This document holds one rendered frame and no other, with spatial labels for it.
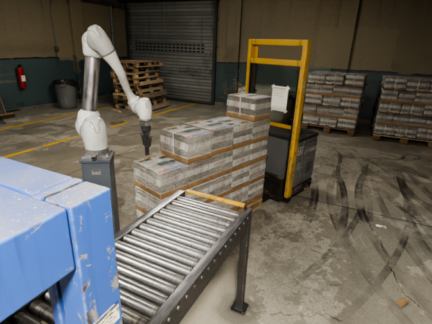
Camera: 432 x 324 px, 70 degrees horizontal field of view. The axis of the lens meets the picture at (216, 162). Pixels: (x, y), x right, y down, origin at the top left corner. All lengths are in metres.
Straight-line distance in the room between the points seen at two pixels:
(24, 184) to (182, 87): 10.00
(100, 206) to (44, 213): 0.08
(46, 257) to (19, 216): 0.06
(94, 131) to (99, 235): 1.75
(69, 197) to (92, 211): 0.04
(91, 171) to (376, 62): 7.66
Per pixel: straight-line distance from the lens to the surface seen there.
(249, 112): 3.15
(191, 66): 10.23
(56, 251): 0.46
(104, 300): 0.58
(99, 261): 0.52
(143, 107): 2.36
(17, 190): 0.53
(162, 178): 2.42
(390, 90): 7.23
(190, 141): 2.50
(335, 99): 7.32
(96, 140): 2.23
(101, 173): 2.29
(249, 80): 3.79
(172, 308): 1.33
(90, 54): 2.38
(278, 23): 9.23
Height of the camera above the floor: 1.75
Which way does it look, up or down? 21 degrees down
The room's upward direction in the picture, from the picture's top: 2 degrees clockwise
